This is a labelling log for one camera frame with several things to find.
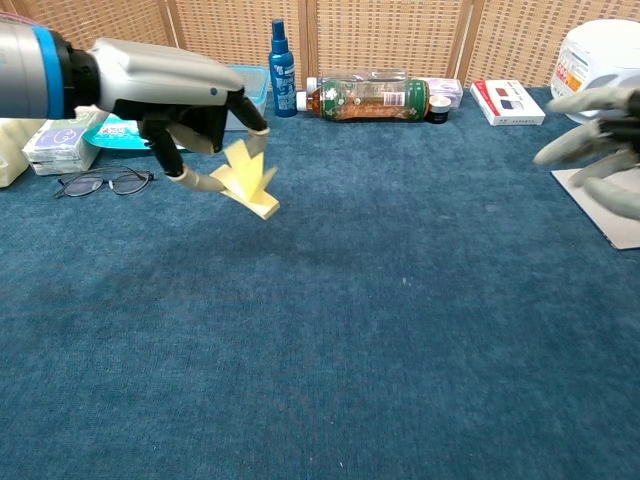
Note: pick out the wooden rattan folding screen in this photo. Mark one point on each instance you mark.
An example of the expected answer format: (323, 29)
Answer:
(390, 35)

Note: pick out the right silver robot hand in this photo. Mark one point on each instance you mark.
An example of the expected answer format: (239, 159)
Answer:
(615, 145)

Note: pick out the teal snack bag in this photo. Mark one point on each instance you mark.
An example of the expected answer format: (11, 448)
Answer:
(115, 132)

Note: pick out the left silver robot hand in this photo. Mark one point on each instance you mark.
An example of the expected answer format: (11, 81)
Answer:
(160, 75)

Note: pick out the pastel multicolour tissue pack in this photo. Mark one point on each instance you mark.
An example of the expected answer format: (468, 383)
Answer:
(60, 145)

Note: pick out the long cream tissue package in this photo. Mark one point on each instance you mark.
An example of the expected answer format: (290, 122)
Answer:
(10, 155)

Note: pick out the green label tea bottle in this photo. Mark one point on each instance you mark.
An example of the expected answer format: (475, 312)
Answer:
(370, 100)

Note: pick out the black frame eyeglasses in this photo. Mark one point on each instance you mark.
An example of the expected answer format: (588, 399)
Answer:
(80, 186)

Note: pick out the teal table cloth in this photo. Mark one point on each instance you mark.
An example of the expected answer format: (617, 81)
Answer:
(320, 325)

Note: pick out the blue spray bottle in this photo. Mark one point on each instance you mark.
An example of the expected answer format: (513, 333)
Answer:
(283, 75)

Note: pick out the yellow sticky note pad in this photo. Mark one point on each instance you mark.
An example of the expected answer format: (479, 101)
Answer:
(255, 205)

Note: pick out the white red card box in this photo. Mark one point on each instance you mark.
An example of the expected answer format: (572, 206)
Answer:
(505, 102)

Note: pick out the small black jar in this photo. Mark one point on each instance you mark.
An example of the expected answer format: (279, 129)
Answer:
(439, 112)

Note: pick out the clear container blue rim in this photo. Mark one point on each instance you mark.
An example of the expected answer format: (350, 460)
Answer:
(257, 95)

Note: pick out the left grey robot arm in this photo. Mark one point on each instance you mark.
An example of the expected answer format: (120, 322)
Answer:
(25, 70)

